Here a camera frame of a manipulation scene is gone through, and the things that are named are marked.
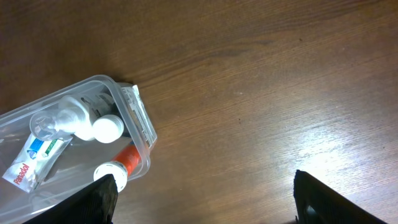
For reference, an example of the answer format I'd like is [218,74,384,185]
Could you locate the orange bottle white cap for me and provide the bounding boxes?
[93,142,141,193]

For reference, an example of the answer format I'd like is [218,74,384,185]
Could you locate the white Panadol box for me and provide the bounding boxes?
[2,134,73,193]

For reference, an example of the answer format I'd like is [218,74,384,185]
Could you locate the dark bottle white cap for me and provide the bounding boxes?
[92,114,124,144]

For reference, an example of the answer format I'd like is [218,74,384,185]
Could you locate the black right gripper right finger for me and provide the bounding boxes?
[294,170,385,224]

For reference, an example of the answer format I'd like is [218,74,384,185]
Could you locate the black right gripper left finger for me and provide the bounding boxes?
[24,174,118,224]

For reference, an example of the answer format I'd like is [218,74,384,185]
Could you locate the clear plastic container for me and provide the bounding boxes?
[1,75,157,223]

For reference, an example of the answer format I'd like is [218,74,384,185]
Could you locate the white spray bottle clear cap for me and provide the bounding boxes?
[29,92,116,142]

